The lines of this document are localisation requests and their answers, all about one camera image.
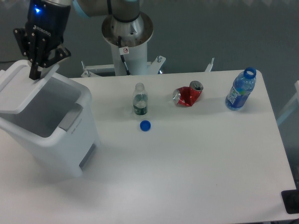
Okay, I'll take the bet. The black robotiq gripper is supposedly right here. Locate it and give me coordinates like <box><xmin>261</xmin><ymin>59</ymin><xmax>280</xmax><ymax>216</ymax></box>
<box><xmin>13</xmin><ymin>0</ymin><xmax>71</xmax><ymax>80</ymax></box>

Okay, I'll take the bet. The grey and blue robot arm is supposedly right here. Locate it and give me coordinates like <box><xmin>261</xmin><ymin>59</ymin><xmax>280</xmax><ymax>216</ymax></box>
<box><xmin>14</xmin><ymin>0</ymin><xmax>153</xmax><ymax>80</ymax></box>

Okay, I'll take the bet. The white trash can body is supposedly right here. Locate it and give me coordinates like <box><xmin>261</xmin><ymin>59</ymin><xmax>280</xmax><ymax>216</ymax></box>
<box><xmin>0</xmin><ymin>73</ymin><xmax>100</xmax><ymax>179</ymax></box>

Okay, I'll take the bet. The blue bottle cap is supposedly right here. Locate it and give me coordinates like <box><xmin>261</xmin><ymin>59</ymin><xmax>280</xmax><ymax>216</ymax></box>
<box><xmin>140</xmin><ymin>120</ymin><xmax>151</xmax><ymax>132</ymax></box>

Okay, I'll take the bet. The crushed red soda can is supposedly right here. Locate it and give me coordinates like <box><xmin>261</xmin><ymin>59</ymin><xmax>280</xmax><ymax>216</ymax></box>
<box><xmin>173</xmin><ymin>80</ymin><xmax>204</xmax><ymax>107</ymax></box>

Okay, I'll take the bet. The clear green-label plastic bottle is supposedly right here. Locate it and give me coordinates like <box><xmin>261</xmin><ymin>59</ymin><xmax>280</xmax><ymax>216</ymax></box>
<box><xmin>133</xmin><ymin>83</ymin><xmax>148</xmax><ymax>115</ymax></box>

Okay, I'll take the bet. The blue plastic drink bottle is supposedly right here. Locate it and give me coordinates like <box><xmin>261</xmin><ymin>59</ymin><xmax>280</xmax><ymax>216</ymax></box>
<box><xmin>225</xmin><ymin>67</ymin><xmax>256</xmax><ymax>111</ymax></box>

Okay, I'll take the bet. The white furniture at right edge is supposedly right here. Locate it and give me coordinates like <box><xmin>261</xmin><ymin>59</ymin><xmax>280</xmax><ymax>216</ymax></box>
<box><xmin>276</xmin><ymin>81</ymin><xmax>299</xmax><ymax>126</ymax></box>

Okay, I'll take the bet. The black device at table edge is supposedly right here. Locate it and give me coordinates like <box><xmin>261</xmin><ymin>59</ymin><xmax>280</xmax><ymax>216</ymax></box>
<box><xmin>281</xmin><ymin>189</ymin><xmax>299</xmax><ymax>214</ymax></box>

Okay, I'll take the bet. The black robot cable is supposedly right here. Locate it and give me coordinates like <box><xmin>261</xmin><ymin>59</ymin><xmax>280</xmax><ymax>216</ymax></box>
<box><xmin>117</xmin><ymin>36</ymin><xmax>131</xmax><ymax>76</ymax></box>

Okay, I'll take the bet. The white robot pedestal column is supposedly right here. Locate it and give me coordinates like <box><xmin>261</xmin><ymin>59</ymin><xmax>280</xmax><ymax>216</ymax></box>
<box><xmin>110</xmin><ymin>43</ymin><xmax>147</xmax><ymax>76</ymax></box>

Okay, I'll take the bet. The white pedestal base frame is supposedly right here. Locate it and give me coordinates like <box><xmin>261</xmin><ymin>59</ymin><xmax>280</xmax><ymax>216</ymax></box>
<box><xmin>80</xmin><ymin>55</ymin><xmax>215</xmax><ymax>78</ymax></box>

